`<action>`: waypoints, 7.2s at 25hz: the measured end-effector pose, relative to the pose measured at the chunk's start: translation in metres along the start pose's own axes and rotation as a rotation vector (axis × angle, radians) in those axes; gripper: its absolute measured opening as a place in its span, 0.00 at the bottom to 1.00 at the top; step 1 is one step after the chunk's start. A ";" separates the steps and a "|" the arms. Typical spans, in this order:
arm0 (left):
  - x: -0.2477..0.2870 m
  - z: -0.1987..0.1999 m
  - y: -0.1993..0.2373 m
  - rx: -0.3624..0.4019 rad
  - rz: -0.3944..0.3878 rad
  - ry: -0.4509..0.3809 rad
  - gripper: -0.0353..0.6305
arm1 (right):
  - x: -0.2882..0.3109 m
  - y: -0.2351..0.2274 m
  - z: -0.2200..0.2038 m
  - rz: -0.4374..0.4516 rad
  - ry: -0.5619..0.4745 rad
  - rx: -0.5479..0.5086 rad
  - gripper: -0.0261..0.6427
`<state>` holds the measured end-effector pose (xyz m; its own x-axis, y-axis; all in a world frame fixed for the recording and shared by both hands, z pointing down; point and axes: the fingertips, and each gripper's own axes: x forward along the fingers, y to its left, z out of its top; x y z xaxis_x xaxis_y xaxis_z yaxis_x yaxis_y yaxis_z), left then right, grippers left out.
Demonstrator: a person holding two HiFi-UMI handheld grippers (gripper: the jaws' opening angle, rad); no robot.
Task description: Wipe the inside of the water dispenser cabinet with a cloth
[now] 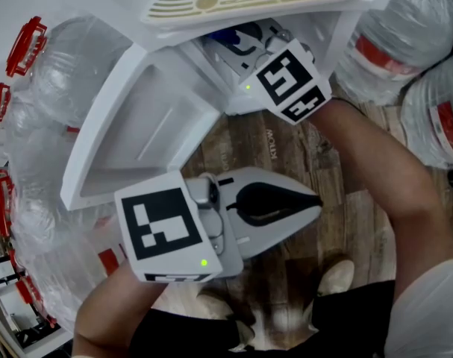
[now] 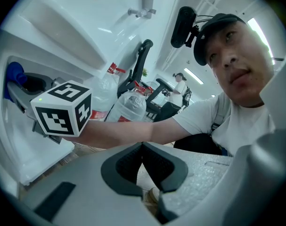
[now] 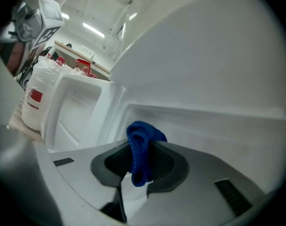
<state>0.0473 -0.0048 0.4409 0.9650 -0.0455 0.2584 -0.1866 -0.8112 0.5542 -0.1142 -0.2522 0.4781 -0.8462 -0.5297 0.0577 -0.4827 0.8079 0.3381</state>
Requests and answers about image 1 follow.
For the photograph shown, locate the white cabinet door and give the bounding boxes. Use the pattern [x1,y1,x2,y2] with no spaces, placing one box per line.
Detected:
[60,43,223,211]

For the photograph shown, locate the white furniture frame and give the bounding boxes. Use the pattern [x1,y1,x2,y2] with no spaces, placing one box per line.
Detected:
[0,274,74,358]

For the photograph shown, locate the person's beige shoe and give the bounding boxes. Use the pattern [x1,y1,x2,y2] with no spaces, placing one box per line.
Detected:
[317,259,356,297]
[196,289,234,320]

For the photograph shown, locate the black trousers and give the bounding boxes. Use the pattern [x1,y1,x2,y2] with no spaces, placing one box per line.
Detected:
[128,280,397,358]

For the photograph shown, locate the person's right forearm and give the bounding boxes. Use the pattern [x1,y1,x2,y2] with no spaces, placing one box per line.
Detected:
[307,98,453,305]

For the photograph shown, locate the person's left forearm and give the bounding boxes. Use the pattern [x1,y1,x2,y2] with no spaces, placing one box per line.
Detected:
[72,265,167,358]

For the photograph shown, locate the white water dispenser cabinet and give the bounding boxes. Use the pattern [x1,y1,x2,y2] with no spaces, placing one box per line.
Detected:
[136,0,402,116]

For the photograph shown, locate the person's left beige shoe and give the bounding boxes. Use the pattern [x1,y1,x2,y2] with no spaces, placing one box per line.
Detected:
[196,289,234,320]

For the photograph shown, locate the blue object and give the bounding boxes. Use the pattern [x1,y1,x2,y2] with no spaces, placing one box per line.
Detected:
[205,27,246,48]

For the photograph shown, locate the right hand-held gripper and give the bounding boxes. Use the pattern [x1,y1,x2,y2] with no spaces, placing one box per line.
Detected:
[214,17,332,126]

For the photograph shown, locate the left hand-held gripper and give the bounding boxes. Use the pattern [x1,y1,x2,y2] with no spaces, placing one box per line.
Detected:
[113,166,323,283]

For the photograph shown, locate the person's right beige shoe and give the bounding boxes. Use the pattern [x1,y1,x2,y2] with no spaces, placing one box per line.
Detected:
[317,259,356,297]

